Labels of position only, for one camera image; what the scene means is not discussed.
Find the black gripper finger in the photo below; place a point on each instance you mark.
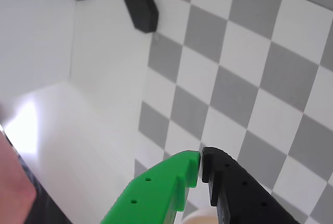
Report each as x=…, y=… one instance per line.
x=239, y=195

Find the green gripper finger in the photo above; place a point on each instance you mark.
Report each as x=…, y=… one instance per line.
x=156, y=190

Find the cream plate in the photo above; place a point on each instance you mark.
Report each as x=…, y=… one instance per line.
x=200, y=217

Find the grey white checkerboard paper sheet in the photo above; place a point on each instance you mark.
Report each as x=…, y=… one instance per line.
x=234, y=78

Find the black plastic bracket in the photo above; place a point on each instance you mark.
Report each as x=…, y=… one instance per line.
x=135, y=0

